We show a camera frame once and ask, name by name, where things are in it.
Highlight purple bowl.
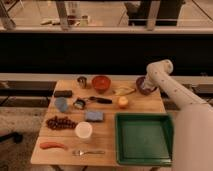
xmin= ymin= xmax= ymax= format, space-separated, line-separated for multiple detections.
xmin=136 ymin=76 xmax=157 ymax=95

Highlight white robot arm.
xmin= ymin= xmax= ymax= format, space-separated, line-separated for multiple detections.
xmin=143 ymin=59 xmax=213 ymax=171

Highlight red bowl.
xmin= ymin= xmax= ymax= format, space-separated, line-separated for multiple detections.
xmin=92 ymin=75 xmax=111 ymax=94

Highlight banana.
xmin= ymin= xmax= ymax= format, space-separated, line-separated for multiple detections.
xmin=113 ymin=86 xmax=136 ymax=96

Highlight yellow apple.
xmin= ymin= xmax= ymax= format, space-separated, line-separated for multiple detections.
xmin=117 ymin=96 xmax=129 ymax=109

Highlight small metal cup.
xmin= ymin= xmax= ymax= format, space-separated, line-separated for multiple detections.
xmin=77 ymin=76 xmax=87 ymax=89

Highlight small dark tin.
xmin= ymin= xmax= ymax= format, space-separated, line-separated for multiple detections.
xmin=73 ymin=98 xmax=86 ymax=110

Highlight blue sponge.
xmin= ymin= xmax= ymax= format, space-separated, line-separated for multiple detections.
xmin=85 ymin=111 xmax=104 ymax=122

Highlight blue cup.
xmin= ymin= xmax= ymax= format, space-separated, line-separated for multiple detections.
xmin=54 ymin=97 xmax=68 ymax=113

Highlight black rectangular block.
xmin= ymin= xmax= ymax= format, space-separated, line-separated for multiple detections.
xmin=53 ymin=90 xmax=73 ymax=98

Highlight white plastic cup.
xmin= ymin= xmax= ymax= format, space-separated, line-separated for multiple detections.
xmin=75 ymin=122 xmax=93 ymax=140

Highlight green plastic tray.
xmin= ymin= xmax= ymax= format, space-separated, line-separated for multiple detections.
xmin=115 ymin=113 xmax=173 ymax=167

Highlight bunch of red grapes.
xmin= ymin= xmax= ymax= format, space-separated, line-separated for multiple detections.
xmin=46 ymin=116 xmax=77 ymax=130

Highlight metal fork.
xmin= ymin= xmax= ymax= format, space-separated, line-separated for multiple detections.
xmin=72 ymin=150 xmax=105 ymax=156

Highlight orange carrot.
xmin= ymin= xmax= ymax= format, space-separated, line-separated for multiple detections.
xmin=39 ymin=142 xmax=68 ymax=150

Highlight black handled tool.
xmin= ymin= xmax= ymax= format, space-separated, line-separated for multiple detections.
xmin=85 ymin=96 xmax=113 ymax=104

